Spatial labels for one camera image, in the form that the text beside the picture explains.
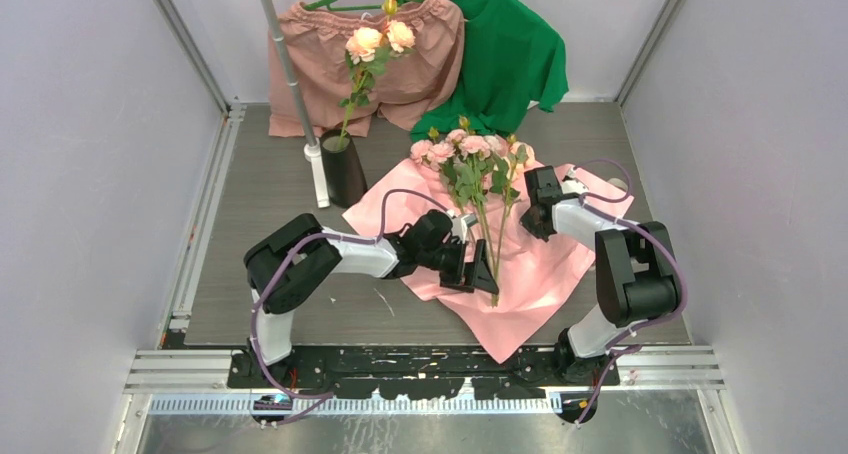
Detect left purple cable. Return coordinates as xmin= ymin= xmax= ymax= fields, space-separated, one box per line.
xmin=248 ymin=188 xmax=458 ymax=427

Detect pink paper bouquet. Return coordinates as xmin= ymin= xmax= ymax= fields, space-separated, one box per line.
xmin=343 ymin=147 xmax=595 ymax=362

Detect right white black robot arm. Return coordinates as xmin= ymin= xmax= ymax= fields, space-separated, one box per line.
xmin=520 ymin=166 xmax=687 ymax=385

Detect pink shorts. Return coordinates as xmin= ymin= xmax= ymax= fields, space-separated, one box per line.
xmin=278 ymin=0 xmax=465 ymax=137

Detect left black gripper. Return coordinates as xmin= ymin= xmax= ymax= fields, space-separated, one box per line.
xmin=418 ymin=237 xmax=497 ymax=293

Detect silver clothes rack pole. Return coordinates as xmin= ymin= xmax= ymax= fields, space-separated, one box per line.
xmin=260 ymin=0 xmax=331 ymax=209

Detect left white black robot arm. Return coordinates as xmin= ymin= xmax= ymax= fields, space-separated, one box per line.
xmin=244 ymin=209 xmax=499 ymax=387

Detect peach rose stem with bud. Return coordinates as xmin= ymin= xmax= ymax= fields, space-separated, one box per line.
xmin=490 ymin=134 xmax=531 ymax=282

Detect black conical vase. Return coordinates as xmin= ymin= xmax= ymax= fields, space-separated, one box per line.
xmin=319 ymin=129 xmax=368 ymax=208

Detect pink rose stems bunch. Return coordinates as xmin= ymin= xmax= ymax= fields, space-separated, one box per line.
xmin=409 ymin=115 xmax=500 ymax=268

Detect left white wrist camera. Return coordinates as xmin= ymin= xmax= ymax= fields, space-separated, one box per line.
xmin=450 ymin=213 xmax=478 ymax=243

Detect green t-shirt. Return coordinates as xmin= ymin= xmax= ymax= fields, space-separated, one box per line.
xmin=410 ymin=0 xmax=569 ymax=141

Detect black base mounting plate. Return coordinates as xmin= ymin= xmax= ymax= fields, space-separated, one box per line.
xmin=226 ymin=344 xmax=621 ymax=402

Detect cream printed ribbon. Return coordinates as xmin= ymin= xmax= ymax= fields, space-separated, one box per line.
xmin=607 ymin=177 xmax=629 ymax=192

